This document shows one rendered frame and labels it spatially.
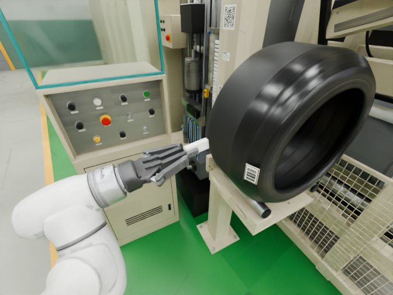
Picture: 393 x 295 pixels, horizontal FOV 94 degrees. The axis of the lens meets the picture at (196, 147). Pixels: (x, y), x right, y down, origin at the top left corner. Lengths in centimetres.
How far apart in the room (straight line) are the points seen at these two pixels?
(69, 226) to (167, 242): 131
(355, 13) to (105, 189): 99
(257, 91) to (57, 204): 52
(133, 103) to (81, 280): 82
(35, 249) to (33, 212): 164
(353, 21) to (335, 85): 45
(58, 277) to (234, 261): 136
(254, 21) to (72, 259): 86
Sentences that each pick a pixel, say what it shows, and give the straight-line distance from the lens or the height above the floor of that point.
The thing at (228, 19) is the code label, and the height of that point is 151.
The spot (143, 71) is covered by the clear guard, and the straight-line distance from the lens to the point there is 101.
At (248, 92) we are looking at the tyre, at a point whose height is 134.
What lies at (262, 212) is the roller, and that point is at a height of 91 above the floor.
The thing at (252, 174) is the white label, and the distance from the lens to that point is 54.
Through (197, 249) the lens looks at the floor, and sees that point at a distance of 168.
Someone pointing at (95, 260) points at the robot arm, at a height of 113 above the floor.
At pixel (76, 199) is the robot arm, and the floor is 121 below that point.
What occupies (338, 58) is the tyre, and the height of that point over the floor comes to 143.
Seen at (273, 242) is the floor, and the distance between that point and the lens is 182.
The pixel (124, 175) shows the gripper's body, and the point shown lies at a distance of 45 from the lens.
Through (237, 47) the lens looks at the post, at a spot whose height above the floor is 142.
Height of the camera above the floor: 152
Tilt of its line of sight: 36 degrees down
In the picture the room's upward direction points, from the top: straight up
